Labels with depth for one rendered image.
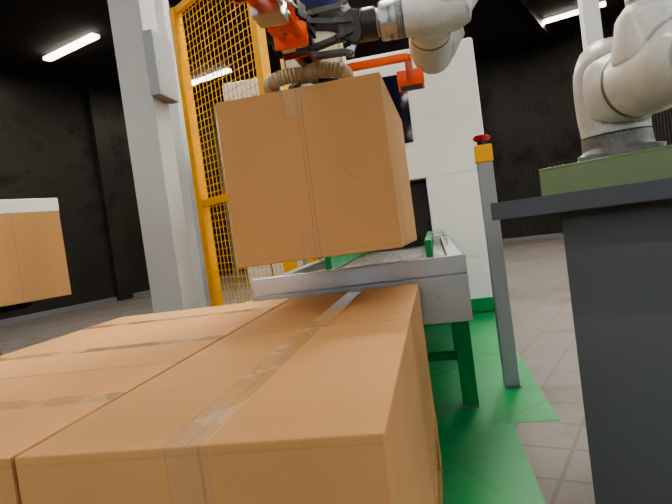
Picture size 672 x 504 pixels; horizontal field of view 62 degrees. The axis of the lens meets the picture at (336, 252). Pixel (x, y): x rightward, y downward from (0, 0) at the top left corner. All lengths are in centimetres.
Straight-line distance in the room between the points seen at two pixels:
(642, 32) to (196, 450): 109
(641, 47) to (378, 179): 57
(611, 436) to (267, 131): 107
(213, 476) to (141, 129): 235
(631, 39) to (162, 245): 212
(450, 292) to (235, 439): 128
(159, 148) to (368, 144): 164
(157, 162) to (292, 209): 153
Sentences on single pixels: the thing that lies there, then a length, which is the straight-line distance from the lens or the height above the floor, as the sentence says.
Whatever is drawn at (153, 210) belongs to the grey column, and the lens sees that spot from 277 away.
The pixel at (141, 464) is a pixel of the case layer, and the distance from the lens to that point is 63.
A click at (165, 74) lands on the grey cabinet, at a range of 288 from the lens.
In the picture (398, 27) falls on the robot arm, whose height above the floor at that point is 117.
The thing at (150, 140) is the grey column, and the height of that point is 127.
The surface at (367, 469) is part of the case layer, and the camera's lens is 56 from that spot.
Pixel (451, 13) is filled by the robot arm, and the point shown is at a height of 117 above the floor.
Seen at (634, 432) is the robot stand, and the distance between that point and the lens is 149.
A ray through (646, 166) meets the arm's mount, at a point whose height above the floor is 78.
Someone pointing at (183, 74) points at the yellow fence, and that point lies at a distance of 339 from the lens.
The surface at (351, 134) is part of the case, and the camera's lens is 129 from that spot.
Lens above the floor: 74
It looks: 2 degrees down
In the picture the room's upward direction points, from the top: 8 degrees counter-clockwise
